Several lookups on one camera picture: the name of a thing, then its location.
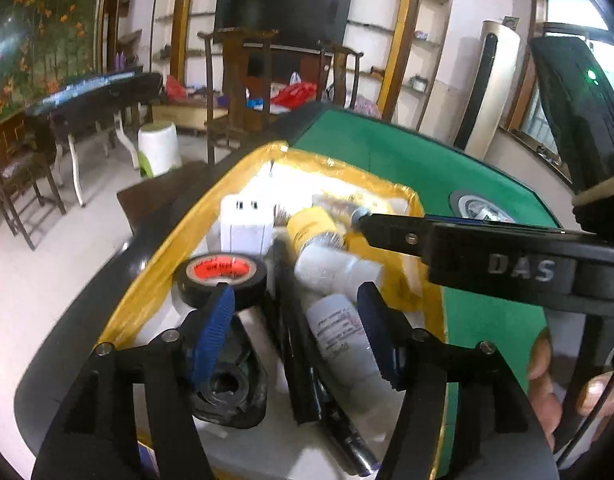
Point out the black tube with gold band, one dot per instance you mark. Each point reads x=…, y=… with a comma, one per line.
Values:
x=297, y=350

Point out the white squeeze tube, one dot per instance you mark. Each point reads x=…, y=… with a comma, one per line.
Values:
x=337, y=206

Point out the black marker pen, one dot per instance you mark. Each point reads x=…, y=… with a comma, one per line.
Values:
x=349, y=445

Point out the black rubber base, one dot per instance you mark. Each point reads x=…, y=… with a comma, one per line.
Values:
x=237, y=390

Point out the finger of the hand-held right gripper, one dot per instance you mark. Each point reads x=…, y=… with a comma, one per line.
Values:
x=397, y=237

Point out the flower wall painting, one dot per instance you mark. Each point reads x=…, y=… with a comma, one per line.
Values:
x=37, y=35

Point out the dark side table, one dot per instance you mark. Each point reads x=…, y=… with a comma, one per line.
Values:
x=87, y=95

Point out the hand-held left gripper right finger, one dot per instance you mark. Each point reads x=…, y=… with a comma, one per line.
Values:
x=379, y=332

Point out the black tape roll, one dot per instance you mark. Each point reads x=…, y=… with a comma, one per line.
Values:
x=222, y=280

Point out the black television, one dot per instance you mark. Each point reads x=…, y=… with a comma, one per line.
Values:
x=282, y=15

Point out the wheel print round mat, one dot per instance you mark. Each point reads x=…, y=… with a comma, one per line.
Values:
x=479, y=207

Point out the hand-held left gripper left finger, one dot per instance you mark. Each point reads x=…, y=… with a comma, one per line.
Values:
x=214, y=332

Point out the wooden chair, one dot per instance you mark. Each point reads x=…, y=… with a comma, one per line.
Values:
x=237, y=95
x=342, y=75

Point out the white round stool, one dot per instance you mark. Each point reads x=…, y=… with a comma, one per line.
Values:
x=159, y=150

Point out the window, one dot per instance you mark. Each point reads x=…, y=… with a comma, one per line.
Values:
x=542, y=100

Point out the red plastic bag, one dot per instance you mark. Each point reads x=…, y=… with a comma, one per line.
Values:
x=176, y=89
x=294, y=95

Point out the person's right hand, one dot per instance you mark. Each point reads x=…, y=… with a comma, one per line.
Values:
x=542, y=385

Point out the yellow cylinder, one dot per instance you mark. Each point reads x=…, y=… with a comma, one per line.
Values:
x=314, y=227

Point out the white tray with gold tape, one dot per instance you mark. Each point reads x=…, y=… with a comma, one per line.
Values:
x=187, y=230

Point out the white charger plug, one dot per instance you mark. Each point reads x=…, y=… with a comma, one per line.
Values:
x=247, y=227

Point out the dark wooden armchair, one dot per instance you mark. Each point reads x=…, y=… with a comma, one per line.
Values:
x=22, y=175

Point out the standing air conditioner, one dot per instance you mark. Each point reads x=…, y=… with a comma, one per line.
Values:
x=492, y=90

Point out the white labelled bottle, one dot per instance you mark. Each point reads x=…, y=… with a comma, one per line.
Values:
x=337, y=340

